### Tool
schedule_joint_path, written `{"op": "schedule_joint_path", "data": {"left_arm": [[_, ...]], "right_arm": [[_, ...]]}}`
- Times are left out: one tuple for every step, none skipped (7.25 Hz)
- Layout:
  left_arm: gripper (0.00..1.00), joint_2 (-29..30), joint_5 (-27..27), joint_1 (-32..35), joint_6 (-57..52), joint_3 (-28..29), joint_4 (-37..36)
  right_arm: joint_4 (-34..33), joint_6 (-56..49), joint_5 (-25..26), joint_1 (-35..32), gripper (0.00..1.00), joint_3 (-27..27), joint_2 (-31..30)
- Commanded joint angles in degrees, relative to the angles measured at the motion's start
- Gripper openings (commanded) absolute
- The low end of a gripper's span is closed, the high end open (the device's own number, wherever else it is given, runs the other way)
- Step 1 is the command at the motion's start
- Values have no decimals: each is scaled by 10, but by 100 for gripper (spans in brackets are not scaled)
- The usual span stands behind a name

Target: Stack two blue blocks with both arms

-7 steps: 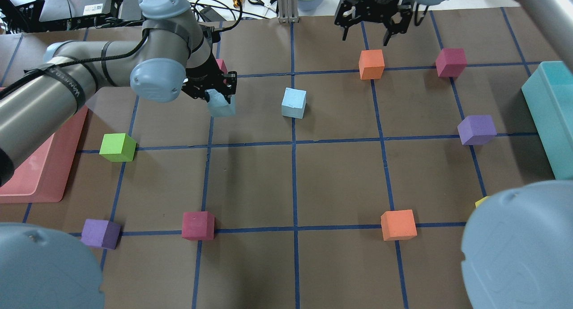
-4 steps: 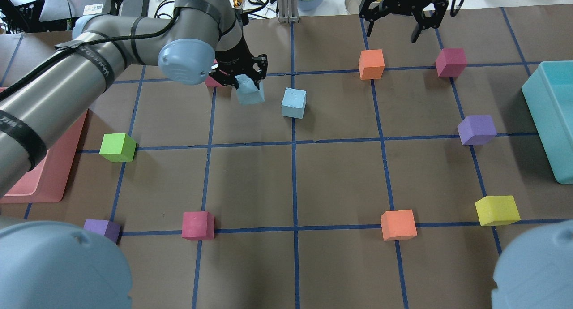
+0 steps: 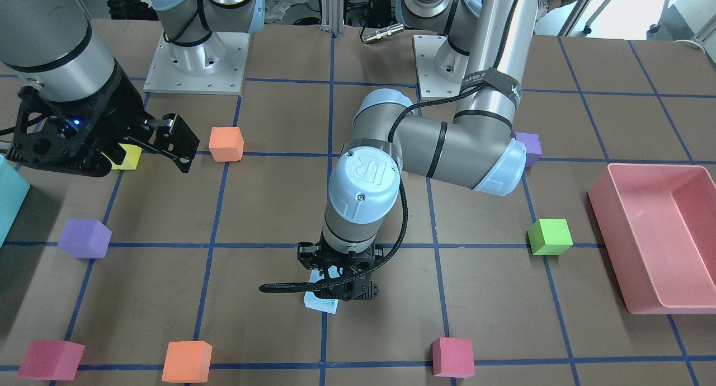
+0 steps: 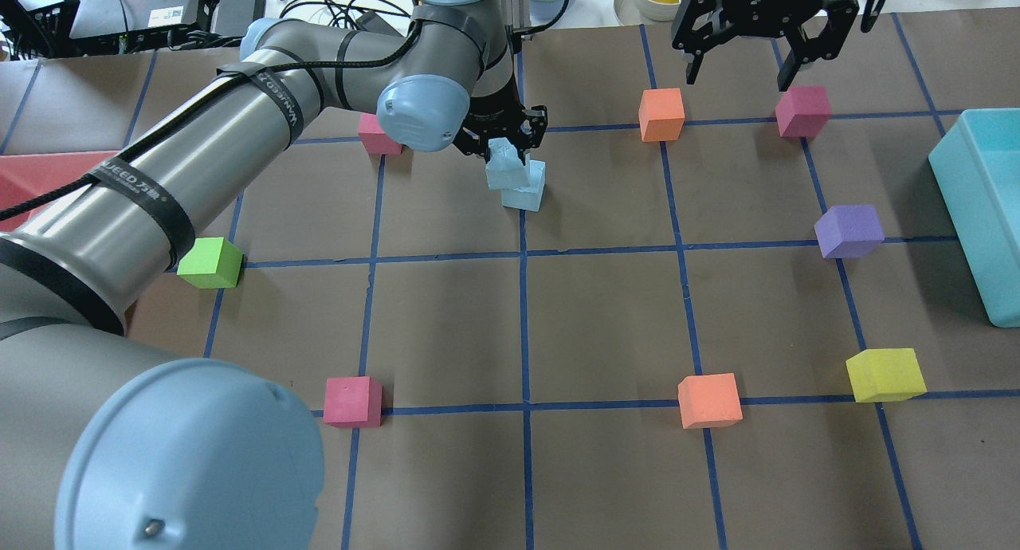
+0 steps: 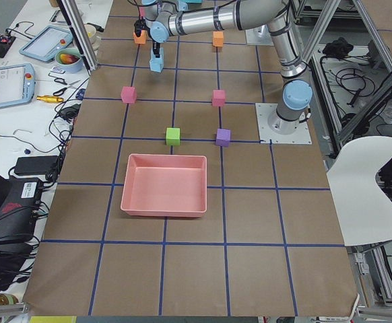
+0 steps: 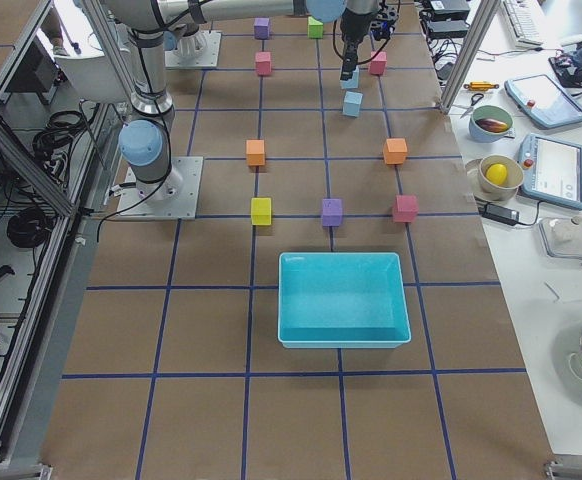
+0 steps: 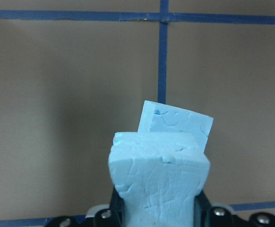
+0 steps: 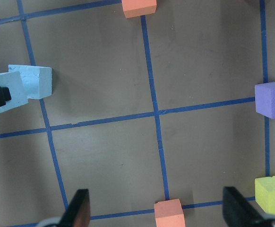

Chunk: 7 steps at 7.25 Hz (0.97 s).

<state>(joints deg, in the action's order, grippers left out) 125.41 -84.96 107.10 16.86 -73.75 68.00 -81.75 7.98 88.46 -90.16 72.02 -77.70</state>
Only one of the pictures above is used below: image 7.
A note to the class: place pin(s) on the light blue block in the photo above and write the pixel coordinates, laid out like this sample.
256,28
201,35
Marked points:
158,175
157,117

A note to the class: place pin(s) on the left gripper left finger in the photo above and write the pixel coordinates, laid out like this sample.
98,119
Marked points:
118,205

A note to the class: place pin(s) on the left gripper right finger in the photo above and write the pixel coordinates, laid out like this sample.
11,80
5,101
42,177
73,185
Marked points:
201,206

